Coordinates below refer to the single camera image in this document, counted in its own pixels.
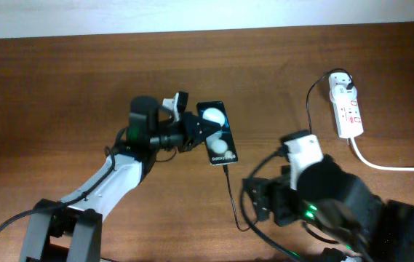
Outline black smartphone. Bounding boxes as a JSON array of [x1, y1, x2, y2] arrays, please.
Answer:
[[196, 101, 239, 165]]

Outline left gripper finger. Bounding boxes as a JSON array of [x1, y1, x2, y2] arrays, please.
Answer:
[[198, 118, 222, 133], [186, 132, 221, 151]]

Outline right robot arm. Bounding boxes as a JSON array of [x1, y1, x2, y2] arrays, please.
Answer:
[[241, 155, 414, 261]]

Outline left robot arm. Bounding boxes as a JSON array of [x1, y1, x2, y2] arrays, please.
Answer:
[[20, 92, 227, 261]]

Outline white USB charger plug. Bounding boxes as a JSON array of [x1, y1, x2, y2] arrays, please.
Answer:
[[329, 72, 357, 103]]

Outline black charging cable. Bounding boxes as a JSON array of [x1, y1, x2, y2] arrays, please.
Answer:
[[222, 68, 355, 233]]

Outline white power strip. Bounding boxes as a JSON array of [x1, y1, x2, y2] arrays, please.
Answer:
[[328, 71, 365, 139]]

